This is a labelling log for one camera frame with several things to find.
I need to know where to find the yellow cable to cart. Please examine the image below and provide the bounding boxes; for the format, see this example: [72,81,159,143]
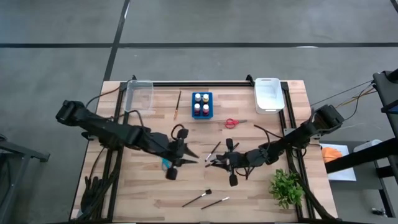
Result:
[337,88,376,110]

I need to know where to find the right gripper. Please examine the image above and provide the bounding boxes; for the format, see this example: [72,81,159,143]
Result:
[207,138,249,188]

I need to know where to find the green artificial plant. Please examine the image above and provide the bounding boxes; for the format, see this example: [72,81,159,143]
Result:
[268,168,306,210]

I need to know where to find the small fan brush long handle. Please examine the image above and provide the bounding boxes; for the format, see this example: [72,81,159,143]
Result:
[181,188,213,208]

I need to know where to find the black metal stand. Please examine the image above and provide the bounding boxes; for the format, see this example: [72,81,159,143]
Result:
[0,133,50,224]

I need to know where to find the black cable to cart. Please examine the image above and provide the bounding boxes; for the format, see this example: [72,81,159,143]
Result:
[310,80,377,108]

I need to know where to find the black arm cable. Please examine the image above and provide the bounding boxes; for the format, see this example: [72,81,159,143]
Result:
[85,79,134,108]
[253,124,281,141]

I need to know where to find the black equipment cart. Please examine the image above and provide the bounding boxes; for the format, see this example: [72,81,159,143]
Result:
[325,68,398,218]

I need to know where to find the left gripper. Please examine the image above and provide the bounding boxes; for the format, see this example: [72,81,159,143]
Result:
[165,127,200,182]

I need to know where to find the white plastic bin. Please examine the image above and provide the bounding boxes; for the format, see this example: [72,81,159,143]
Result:
[254,77,285,113]

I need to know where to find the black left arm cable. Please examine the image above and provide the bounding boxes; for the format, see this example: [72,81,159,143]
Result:
[85,79,134,108]

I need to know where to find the thin black paintbrush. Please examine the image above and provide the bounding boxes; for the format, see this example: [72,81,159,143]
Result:
[200,196,231,210]

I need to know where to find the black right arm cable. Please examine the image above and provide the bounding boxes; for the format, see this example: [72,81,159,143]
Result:
[253,124,281,141]

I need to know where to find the black cable bundle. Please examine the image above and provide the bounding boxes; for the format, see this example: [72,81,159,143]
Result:
[289,149,338,222]
[79,149,122,222]

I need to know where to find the white sheet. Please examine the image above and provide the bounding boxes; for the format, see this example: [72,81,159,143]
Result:
[319,142,358,182]

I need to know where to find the thin brown orange paintbrush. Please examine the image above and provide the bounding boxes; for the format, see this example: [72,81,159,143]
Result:
[173,90,182,121]

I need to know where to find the orange cloth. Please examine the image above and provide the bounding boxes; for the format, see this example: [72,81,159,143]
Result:
[321,146,343,164]

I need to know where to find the blue plastic basket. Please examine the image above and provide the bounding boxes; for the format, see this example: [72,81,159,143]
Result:
[191,91,214,120]

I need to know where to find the black aluminium table frame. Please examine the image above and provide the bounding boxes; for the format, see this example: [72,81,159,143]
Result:
[105,73,315,222]

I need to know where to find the red handled scissors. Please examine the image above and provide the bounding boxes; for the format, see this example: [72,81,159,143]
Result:
[224,118,249,129]

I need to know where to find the clear plastic bin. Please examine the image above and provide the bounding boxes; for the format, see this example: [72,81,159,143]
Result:
[124,79,154,114]

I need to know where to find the slim black silver-ferrule brush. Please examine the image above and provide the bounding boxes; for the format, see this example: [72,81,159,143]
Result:
[204,141,222,163]

